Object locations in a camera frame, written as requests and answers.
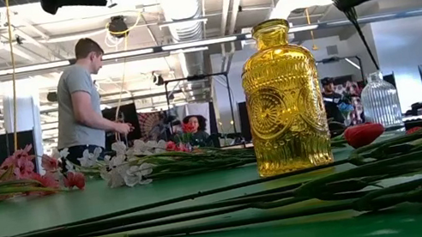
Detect pink artificial flower bunch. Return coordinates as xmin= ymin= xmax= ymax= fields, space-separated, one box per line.
xmin=0 ymin=117 xmax=88 ymax=205
xmin=162 ymin=125 xmax=256 ymax=175
xmin=0 ymin=106 xmax=422 ymax=237

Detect clear ribbed glass vase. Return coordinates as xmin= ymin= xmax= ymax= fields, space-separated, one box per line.
xmin=356 ymin=67 xmax=406 ymax=138

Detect yellow embossed glass vase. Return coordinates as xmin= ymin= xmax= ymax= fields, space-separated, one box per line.
xmin=232 ymin=12 xmax=337 ymax=179

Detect background red flowers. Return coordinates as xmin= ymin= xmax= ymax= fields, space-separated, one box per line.
xmin=180 ymin=119 xmax=198 ymax=136

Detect long ceiling light strip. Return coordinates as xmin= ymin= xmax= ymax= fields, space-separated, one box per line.
xmin=0 ymin=24 xmax=244 ymax=85

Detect black ceiling spotlight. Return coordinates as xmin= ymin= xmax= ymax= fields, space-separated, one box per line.
xmin=150 ymin=70 xmax=166 ymax=88
xmin=45 ymin=90 xmax=61 ymax=105

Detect person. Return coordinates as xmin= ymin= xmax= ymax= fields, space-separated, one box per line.
xmin=39 ymin=31 xmax=141 ymax=170
xmin=179 ymin=111 xmax=215 ymax=150
xmin=318 ymin=73 xmax=356 ymax=136

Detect floral patterned cloth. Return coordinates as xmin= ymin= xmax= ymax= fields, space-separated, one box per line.
xmin=335 ymin=78 xmax=370 ymax=127

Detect black monitor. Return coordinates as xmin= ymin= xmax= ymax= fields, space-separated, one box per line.
xmin=99 ymin=101 xmax=145 ymax=154

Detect round patterned tapestry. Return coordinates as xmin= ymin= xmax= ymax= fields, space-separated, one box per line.
xmin=136 ymin=107 xmax=173 ymax=149

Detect white cloth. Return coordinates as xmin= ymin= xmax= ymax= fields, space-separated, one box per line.
xmin=173 ymin=100 xmax=215 ymax=143

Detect black panel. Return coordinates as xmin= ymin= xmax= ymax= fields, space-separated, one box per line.
xmin=0 ymin=128 xmax=40 ymax=174

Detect yellow hanging cable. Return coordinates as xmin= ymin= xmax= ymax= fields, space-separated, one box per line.
xmin=0 ymin=0 xmax=38 ymax=154

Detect silver ventilation duct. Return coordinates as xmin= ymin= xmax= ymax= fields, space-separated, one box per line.
xmin=153 ymin=0 xmax=220 ymax=106

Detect black metal rig frame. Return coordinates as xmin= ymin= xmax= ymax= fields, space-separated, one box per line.
xmin=162 ymin=69 xmax=242 ymax=157

